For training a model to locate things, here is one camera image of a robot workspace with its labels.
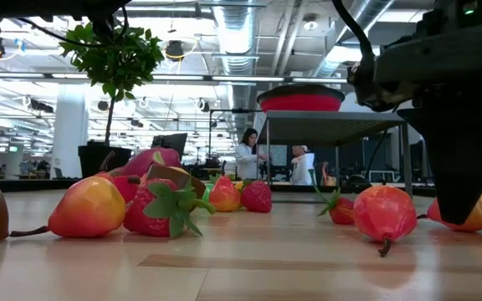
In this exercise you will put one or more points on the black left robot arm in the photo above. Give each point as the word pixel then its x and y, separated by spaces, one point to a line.
pixel 23 6

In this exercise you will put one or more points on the red collapsible bowl grey rim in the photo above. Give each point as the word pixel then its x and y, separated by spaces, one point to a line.
pixel 299 102

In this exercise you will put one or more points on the red toy strawberry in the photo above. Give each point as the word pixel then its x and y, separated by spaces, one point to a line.
pixel 343 211
pixel 149 217
pixel 257 197

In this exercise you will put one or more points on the silver ventilation duct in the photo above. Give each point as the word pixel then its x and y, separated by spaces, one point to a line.
pixel 237 33

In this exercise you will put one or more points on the pink toy dragon fruit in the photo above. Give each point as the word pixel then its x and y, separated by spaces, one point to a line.
pixel 149 161

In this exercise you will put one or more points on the red orange round toy fruit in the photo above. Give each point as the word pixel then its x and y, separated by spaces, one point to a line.
pixel 126 188

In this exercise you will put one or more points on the yellow red toy pear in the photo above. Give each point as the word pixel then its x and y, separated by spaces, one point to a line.
pixel 88 209

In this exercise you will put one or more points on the orange red toy peach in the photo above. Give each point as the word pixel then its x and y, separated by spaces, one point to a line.
pixel 224 196

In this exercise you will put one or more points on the black computer monitor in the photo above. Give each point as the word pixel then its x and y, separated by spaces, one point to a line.
pixel 172 143

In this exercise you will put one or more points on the red orange toy pear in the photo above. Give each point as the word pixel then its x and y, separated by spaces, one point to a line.
pixel 385 213

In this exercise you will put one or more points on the black aluminium table frame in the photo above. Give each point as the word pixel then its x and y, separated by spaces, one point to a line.
pixel 36 185

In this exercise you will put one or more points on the green toy pear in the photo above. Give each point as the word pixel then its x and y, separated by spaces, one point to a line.
pixel 206 192

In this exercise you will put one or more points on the white column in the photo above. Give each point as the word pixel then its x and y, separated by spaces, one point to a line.
pixel 69 134

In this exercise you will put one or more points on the grey perforated metal shelf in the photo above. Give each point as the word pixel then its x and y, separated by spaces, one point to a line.
pixel 329 125

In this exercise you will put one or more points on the yellow toy lemon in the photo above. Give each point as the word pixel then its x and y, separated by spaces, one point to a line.
pixel 180 169

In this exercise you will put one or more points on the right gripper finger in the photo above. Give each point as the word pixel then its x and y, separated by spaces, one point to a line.
pixel 463 159

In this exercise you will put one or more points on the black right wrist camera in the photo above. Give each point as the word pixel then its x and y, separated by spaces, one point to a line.
pixel 379 94

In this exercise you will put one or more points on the green potted tree black pot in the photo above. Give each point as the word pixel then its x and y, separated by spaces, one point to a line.
pixel 115 62

